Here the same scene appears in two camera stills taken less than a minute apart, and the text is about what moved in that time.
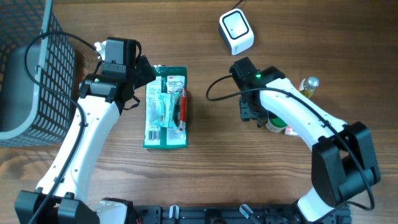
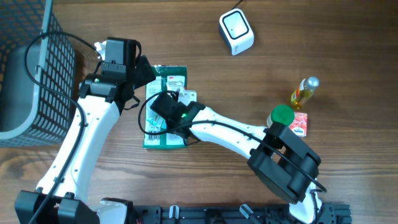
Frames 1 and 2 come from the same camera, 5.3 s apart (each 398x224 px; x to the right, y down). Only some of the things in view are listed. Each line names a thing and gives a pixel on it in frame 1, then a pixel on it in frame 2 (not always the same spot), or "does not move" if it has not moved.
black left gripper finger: x=144 y=73 does not move
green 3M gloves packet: x=166 y=119 does not move
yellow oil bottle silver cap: x=308 y=86 does not move
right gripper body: x=251 y=110 → x=171 y=124
